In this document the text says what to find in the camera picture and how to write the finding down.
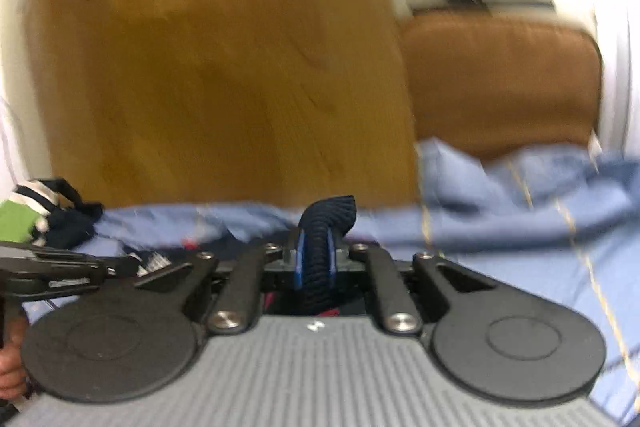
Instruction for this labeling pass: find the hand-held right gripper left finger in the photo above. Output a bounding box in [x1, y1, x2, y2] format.
[134, 229, 307, 337]

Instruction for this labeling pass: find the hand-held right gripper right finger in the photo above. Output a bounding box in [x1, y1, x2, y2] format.
[322, 229, 497, 337]

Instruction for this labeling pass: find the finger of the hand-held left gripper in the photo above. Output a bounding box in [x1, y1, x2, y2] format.
[45, 249, 143, 292]

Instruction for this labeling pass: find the navy red reindeer sweater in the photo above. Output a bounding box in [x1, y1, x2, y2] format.
[120, 194, 366, 319]

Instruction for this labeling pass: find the green striped clothes pile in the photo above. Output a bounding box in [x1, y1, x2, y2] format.
[0, 177, 106, 250]

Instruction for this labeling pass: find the person's left hand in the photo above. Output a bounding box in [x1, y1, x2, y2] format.
[0, 319, 28, 401]

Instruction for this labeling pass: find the blue bed sheet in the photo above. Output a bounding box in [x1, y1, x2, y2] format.
[30, 139, 640, 427]

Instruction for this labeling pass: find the wood-pattern board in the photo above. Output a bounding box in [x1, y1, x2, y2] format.
[22, 0, 423, 210]

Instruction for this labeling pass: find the brown cushion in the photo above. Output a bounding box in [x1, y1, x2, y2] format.
[397, 9, 603, 162]

